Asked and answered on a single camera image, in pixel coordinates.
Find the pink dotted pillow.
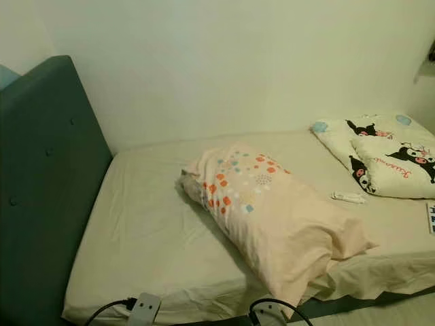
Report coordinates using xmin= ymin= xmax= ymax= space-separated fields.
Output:
xmin=180 ymin=143 xmax=379 ymax=316

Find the dark green padded headboard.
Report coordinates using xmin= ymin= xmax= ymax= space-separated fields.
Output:
xmin=0 ymin=56 xmax=114 ymax=326

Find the beige sheeted bed mattress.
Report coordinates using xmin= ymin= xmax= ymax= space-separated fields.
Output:
xmin=63 ymin=129 xmax=435 ymax=325

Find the small white wrapper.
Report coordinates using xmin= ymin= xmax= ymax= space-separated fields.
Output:
xmin=331 ymin=192 xmax=368 ymax=204

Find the cream cartoon print comforter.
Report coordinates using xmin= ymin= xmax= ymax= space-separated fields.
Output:
xmin=309 ymin=113 xmax=435 ymax=200

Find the dark green bed base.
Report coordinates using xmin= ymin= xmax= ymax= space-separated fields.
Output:
xmin=204 ymin=285 xmax=435 ymax=326

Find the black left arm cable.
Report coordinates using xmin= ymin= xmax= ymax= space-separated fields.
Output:
xmin=85 ymin=297 xmax=138 ymax=326

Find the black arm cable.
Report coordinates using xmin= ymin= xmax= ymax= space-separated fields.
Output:
xmin=85 ymin=297 xmax=138 ymax=326
xmin=248 ymin=297 xmax=313 ymax=326

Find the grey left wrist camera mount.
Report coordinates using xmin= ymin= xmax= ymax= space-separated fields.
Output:
xmin=128 ymin=292 xmax=162 ymax=326

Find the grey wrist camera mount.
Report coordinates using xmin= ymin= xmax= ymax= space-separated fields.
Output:
xmin=251 ymin=304 xmax=290 ymax=326
xmin=128 ymin=292 xmax=162 ymax=326

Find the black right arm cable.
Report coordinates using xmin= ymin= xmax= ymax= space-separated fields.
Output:
xmin=248 ymin=297 xmax=313 ymax=326

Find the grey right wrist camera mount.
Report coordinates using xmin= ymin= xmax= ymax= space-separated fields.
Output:
xmin=251 ymin=304 xmax=290 ymax=326

